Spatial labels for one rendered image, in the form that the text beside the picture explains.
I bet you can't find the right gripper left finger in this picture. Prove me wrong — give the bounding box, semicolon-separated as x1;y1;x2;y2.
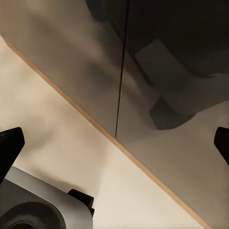
0;127;25;184

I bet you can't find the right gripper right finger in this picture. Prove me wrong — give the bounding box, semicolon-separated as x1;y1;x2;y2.
214;127;229;165

